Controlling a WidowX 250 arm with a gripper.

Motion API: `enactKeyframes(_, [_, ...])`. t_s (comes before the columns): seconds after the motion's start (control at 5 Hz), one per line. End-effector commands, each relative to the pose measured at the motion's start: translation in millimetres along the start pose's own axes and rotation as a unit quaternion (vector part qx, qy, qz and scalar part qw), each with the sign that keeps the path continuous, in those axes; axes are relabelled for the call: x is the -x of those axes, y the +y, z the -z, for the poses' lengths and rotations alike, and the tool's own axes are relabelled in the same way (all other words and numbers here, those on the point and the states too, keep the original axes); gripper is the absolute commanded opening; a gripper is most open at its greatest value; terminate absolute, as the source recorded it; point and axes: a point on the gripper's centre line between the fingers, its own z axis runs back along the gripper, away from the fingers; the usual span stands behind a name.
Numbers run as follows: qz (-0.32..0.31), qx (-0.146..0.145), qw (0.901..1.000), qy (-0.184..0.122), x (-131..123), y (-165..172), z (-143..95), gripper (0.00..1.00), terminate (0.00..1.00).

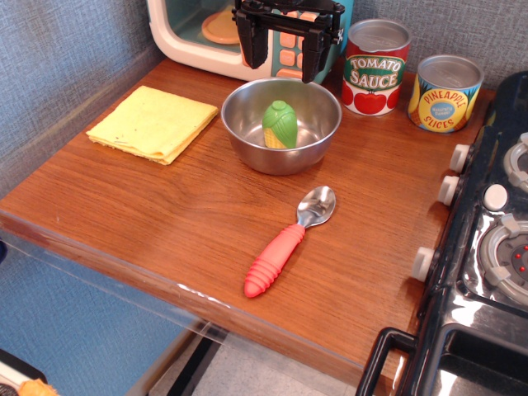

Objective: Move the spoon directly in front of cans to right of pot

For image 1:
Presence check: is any pineapple slices can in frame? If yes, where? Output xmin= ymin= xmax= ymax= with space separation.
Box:
xmin=408 ymin=54 xmax=484 ymax=134

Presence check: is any tomato sauce can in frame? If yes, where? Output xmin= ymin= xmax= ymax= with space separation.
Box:
xmin=342 ymin=19 xmax=412 ymax=116

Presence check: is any orange fuzzy object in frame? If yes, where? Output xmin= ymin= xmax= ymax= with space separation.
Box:
xmin=18 ymin=379 xmax=59 ymax=396

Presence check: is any stainless steel bowl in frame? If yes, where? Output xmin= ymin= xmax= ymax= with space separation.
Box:
xmin=221 ymin=78 xmax=342 ymax=176

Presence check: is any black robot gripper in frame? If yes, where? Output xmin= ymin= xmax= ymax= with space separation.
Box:
xmin=233 ymin=1 xmax=346 ymax=83

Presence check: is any toy microwave oven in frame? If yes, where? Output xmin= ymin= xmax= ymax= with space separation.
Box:
xmin=148 ymin=1 xmax=354 ymax=83

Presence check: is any yellow folded cloth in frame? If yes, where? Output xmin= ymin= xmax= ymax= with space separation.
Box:
xmin=87 ymin=86 xmax=218 ymax=166

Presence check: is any orange toy plate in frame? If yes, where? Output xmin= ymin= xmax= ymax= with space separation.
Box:
xmin=201 ymin=8 xmax=239 ymax=45

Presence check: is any spoon with red handle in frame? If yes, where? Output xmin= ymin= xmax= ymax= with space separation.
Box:
xmin=243 ymin=186 xmax=337 ymax=298

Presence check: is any black toy stove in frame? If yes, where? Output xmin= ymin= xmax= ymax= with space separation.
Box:
xmin=356 ymin=72 xmax=527 ymax=395

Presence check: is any toy corn cob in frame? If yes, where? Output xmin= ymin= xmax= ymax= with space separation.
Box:
xmin=262 ymin=100 xmax=298 ymax=149

